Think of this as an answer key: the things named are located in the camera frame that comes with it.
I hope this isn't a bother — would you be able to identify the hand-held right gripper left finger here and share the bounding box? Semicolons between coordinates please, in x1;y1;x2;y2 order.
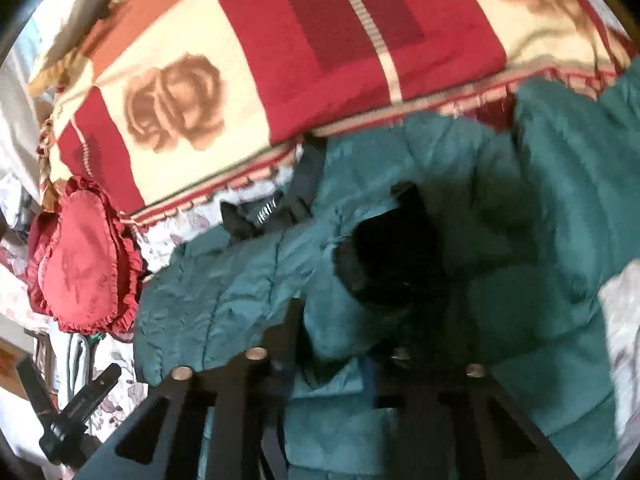
90;299;307;480

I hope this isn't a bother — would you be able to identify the white cloth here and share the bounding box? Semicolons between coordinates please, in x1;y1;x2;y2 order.
0;0;101;206

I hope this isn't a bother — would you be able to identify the black strap with spring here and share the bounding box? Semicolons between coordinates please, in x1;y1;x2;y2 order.
219;136;328;242

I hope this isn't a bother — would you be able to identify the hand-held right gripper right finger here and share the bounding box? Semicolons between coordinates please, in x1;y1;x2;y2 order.
362;355;573;480

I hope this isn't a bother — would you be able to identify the red cream rose print blanket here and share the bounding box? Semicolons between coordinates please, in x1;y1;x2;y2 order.
27;0;633;226

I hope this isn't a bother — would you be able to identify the green puffer jacket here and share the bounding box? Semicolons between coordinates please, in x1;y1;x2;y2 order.
132;67;640;480

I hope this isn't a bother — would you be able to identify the white floral bedsheet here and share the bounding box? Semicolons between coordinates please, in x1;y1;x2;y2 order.
0;145;640;466

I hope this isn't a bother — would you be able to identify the red heart-shaped ruffled pillow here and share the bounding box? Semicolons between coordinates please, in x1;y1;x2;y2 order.
26;176;147;337

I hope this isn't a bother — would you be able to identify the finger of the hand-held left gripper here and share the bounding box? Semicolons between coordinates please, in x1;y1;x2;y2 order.
62;362;124;429

